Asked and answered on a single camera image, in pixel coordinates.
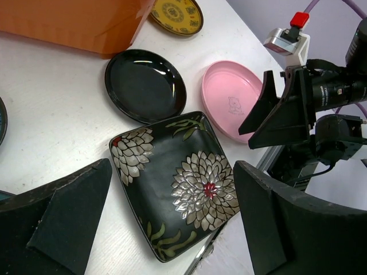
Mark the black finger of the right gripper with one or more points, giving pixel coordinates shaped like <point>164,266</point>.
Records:
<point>266,102</point>
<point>288,122</point>

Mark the pink oval plate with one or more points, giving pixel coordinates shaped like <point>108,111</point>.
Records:
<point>229,91</point>

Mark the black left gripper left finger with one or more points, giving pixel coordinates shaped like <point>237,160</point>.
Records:
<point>50,229</point>

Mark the other arm black gripper body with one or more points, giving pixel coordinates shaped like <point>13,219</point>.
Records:
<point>317,86</point>

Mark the silver wrist camera red connector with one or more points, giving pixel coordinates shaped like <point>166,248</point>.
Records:
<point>292,42</point>

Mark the black square floral plate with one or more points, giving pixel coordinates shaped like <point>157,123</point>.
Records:
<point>177,180</point>

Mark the yellow patterned round plate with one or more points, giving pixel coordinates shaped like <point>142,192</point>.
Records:
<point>181,17</point>

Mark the blue floral round plate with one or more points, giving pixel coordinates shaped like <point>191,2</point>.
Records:
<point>3,121</point>

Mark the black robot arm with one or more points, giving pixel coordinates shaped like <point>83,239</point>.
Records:
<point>329,140</point>

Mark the orange plastic bin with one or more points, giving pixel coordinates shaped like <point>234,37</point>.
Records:
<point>105,27</point>

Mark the glossy black round plate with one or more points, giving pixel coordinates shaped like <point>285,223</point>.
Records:
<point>145,86</point>

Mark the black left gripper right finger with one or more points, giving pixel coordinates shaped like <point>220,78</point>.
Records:
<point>291,232</point>

